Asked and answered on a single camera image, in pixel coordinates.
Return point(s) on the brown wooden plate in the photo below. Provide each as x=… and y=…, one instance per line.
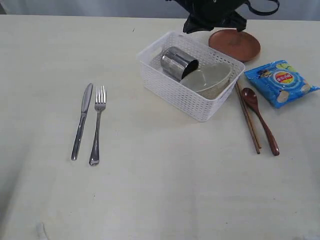
x=241, y=46

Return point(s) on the silver metal fork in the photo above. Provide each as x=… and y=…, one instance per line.
x=99, y=106

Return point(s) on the grey speckled ceramic bowl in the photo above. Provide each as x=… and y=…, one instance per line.
x=208, y=81

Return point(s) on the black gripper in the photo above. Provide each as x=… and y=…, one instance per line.
x=205, y=15

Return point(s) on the brown wooden chopstick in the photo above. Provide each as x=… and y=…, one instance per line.
x=246, y=116
x=250, y=118

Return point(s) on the white perforated plastic basket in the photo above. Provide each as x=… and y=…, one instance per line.
x=174, y=93

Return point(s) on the brown wooden spoon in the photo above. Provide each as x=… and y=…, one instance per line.
x=251, y=100

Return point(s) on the blue Lays chips bag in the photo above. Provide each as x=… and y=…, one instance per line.
x=279, y=82

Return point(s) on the silver metal table knife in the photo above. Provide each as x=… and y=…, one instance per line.
x=83, y=115

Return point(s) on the silver foil packet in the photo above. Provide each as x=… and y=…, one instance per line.
x=177, y=63

